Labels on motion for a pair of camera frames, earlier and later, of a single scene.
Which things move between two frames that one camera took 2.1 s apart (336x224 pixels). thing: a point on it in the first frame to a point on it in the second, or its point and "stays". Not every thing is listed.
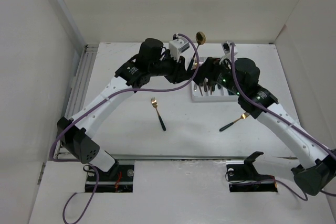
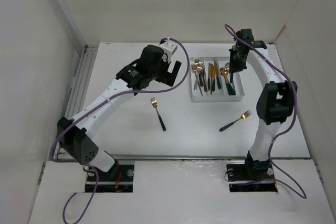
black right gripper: [208, 69] to [233, 67]
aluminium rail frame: [78, 86] stays
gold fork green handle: [243, 116] stays
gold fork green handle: [155, 104] stays
